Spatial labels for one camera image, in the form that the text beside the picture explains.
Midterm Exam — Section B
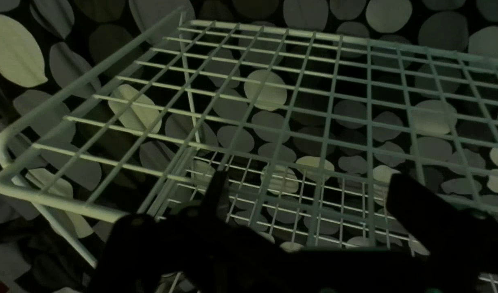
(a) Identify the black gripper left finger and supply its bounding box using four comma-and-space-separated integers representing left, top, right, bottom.
91, 169, 294, 293

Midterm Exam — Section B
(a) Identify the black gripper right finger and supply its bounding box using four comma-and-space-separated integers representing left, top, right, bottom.
385, 173, 498, 293

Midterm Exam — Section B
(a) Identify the white wire rack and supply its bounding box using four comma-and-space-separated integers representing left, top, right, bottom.
0, 18, 498, 293

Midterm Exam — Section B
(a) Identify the dark bedspread with oval dots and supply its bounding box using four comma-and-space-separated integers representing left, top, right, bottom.
0, 0, 498, 293

